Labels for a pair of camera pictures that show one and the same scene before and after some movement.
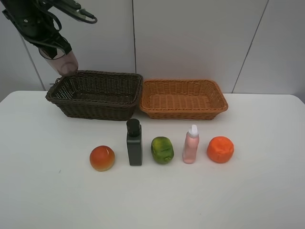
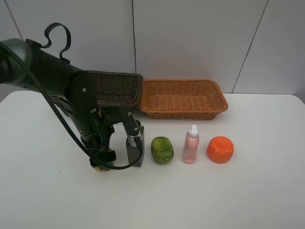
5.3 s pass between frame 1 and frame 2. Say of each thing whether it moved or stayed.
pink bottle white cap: stayed
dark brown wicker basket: stayed
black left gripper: moved
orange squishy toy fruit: stayed
